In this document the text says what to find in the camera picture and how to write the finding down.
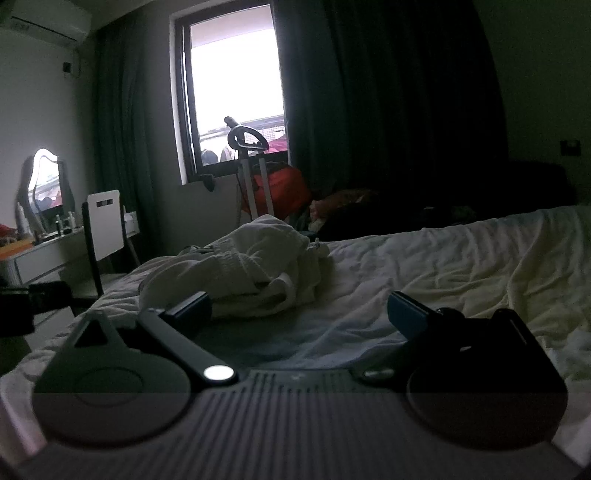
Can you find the bottles on dressing table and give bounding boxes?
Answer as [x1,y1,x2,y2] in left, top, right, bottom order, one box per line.
[14,203,81,236]

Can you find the white pants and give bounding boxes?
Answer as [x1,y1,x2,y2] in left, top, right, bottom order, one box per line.
[139,213,331,319]

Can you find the red bag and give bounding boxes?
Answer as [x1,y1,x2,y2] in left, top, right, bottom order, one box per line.
[252,166,315,222]

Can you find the wavy vanity mirror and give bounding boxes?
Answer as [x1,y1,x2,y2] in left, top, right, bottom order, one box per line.
[17,148,77,232]

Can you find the window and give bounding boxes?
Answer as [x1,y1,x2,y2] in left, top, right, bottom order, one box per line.
[168,2,291,186]

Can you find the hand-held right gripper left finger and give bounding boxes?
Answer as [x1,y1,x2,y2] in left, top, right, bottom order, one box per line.
[59,291,237,385]

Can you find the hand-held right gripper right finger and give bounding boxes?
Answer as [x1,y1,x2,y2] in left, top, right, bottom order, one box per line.
[360,291,543,384]

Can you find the dark clothes pile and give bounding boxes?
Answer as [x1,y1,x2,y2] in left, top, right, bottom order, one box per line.
[295,187,481,241]

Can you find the dark green curtain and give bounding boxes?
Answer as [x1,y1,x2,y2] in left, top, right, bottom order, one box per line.
[274,0,509,232]
[92,14,185,273]

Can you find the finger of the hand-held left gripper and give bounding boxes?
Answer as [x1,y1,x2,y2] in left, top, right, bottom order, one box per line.
[28,281,72,315]

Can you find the dark headboard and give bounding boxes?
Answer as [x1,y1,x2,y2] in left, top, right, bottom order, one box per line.
[480,159,578,217]

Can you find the white air conditioner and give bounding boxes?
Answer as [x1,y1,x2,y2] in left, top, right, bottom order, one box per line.
[0,4,92,44]

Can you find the white dressing table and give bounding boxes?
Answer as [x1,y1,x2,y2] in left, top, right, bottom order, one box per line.
[0,210,139,287]

